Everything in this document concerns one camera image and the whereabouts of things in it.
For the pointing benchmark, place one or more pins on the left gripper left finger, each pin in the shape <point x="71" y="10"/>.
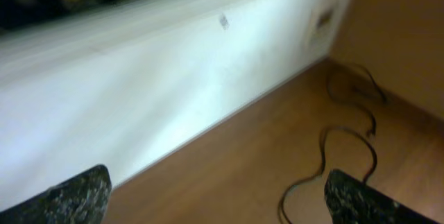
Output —
<point x="82" y="199"/>

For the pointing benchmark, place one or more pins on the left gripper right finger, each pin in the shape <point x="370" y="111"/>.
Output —
<point x="350" y="201"/>

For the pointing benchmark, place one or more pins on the white wall socket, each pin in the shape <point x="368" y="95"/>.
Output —
<point x="323" y="20"/>

